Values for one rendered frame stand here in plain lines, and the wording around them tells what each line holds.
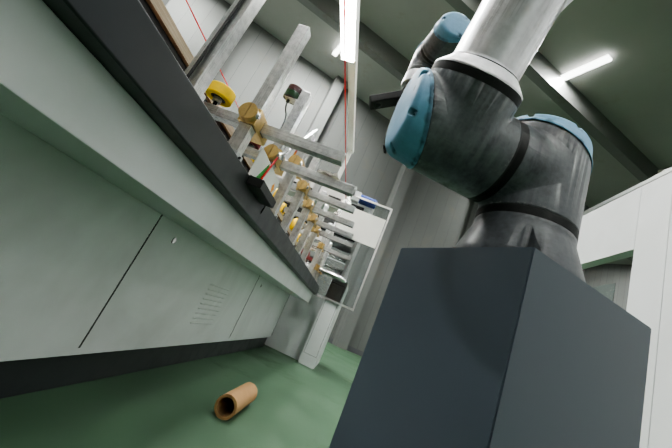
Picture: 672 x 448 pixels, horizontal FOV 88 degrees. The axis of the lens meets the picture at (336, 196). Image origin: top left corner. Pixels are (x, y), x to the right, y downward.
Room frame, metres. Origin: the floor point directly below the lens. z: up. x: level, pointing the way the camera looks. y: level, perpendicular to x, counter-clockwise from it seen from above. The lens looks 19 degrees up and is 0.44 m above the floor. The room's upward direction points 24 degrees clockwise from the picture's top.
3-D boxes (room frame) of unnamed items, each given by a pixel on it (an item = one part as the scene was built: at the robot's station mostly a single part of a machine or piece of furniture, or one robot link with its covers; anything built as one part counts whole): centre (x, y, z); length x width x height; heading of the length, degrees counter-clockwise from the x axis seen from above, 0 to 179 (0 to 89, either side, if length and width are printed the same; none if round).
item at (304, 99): (1.11, 0.25, 0.89); 0.03 x 0.03 x 0.48; 80
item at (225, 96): (0.92, 0.43, 0.85); 0.08 x 0.08 x 0.11
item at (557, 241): (0.52, -0.30, 0.65); 0.19 x 0.19 x 0.10
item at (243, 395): (1.57, 0.02, 0.04); 0.30 x 0.08 x 0.08; 170
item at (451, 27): (0.76, -0.11, 1.25); 0.12 x 0.12 x 0.09; 6
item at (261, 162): (1.07, 0.23, 0.75); 0.26 x 0.01 x 0.10; 170
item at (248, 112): (0.88, 0.29, 0.83); 0.13 x 0.06 x 0.05; 170
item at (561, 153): (0.51, -0.29, 0.79); 0.17 x 0.15 x 0.18; 96
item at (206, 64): (0.60, 0.34, 0.93); 0.05 x 0.04 x 0.45; 170
